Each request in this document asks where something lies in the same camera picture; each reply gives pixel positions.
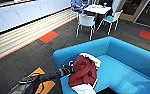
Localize red jacket white sleeves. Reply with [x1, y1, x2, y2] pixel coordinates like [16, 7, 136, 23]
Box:
[67, 52, 103, 94]

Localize pale clothes hanger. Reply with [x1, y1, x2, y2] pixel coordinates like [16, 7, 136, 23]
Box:
[67, 59, 76, 68]

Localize person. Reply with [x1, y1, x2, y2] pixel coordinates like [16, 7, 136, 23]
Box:
[70, 0, 91, 15]

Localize blue seat white chair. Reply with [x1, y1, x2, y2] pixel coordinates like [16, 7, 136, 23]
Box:
[96, 9, 124, 36]

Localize blue sofa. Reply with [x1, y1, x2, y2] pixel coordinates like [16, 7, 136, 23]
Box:
[52, 36, 150, 94]

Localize white square table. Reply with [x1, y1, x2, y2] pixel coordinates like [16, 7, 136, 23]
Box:
[83, 4, 113, 17]

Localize wooden frame glass door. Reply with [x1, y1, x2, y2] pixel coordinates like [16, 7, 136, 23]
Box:
[116, 0, 149, 24]

